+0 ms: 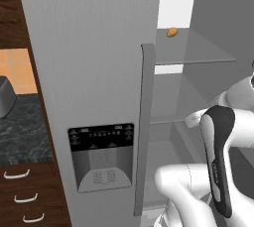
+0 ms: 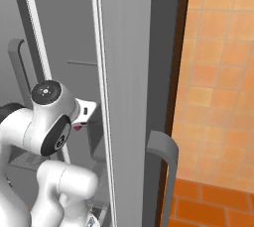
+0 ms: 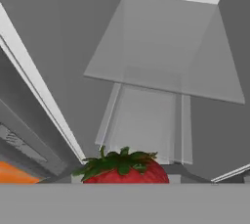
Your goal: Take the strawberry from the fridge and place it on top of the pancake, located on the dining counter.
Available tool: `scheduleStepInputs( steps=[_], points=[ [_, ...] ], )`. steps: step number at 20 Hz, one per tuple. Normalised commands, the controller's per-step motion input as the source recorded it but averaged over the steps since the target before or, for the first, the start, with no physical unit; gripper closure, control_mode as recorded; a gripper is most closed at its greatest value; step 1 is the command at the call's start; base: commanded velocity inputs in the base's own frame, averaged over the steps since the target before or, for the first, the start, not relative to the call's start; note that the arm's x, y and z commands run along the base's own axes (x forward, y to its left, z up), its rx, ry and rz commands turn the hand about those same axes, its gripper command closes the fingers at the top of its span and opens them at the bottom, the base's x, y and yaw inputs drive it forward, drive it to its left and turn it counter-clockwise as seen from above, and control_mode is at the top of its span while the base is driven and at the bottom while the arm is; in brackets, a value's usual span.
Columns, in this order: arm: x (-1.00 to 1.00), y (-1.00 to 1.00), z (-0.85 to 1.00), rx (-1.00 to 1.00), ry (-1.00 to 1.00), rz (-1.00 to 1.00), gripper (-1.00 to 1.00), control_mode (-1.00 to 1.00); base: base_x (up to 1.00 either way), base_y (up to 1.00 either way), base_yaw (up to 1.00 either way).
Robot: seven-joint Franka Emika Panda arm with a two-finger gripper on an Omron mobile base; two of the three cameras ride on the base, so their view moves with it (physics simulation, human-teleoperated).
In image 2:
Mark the red strawberry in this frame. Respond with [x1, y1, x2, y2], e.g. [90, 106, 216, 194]
[72, 123, 88, 132]

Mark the grey fridge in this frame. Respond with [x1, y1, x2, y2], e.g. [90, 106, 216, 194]
[0, 0, 115, 227]

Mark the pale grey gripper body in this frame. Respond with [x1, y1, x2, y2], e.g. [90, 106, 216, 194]
[87, 103, 107, 164]

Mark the grey fridge shelf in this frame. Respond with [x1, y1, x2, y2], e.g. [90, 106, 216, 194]
[6, 150, 71, 173]

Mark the grey fridge door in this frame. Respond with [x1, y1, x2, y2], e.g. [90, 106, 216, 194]
[0, 0, 46, 113]
[89, 0, 183, 227]

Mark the dark brown cabinet panel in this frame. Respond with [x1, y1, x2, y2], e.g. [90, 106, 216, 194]
[158, 0, 193, 227]

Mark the grey curved door handle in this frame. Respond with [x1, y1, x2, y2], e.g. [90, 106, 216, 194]
[7, 38, 35, 110]
[146, 130, 180, 227]

